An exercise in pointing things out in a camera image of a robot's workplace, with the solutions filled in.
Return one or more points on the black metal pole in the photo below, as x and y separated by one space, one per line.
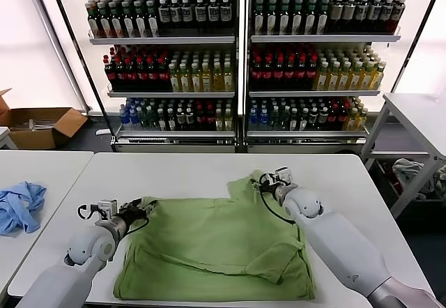
79 57
412 43

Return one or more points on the crumpled light blue cloth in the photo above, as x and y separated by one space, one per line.
21 207

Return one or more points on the white grey cloth pile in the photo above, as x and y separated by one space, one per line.
407 168

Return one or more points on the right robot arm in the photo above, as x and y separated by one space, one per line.
331 238

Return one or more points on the metal drinks shelving rack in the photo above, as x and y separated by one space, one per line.
167 39
324 38

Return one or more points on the open cardboard box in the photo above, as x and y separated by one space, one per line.
31 140

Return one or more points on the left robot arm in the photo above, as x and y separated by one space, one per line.
87 245

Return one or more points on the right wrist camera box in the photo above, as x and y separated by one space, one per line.
284 175

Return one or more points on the grey frame white table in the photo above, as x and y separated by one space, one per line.
414 113

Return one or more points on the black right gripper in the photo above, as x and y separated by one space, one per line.
270 184

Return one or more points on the red drink bottle white label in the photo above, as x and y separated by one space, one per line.
397 13

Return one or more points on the red cap cola bottle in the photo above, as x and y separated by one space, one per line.
256 75
267 75
311 75
141 76
152 76
332 116
210 118
111 76
131 76
162 76
343 116
200 118
300 75
277 75
288 75
121 76

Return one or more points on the small white floor object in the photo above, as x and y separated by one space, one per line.
102 132

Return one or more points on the green polo shirt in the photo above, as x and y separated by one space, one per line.
216 238

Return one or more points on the beige label dark bottle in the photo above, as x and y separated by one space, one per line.
336 13
348 13

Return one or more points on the dark drink bottle white label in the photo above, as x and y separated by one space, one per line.
187 14
175 14
361 12
163 14
225 13
385 12
213 13
374 12
200 13

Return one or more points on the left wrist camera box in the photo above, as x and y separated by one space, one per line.
107 206

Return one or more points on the yellow juice bottle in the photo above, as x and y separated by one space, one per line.
350 121
219 120
206 81
344 79
366 79
184 81
228 81
361 121
228 120
195 81
377 79
332 79
355 79
321 79
217 81
174 81

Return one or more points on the clear green water bottle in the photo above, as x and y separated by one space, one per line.
143 118
152 118
284 118
275 118

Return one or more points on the red cloth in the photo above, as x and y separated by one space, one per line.
395 179

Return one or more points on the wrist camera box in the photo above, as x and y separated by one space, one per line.
107 206
284 175

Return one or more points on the green cap tea bottle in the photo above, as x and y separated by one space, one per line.
322 20
115 22
284 20
259 20
139 21
271 20
151 21
127 22
104 22
297 20
92 22
310 20

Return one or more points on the grey storage bin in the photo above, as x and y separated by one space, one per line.
381 182

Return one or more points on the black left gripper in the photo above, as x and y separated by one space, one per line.
134 214

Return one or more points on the white cap dark tea bottle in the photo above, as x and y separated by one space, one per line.
180 118
312 117
322 117
170 120
161 120
294 120
190 118
303 120

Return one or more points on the blue water bottle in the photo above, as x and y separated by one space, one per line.
253 118
134 116
124 116
263 118

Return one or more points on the white packing material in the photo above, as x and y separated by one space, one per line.
42 125

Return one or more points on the small white table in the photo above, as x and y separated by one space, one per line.
4 134

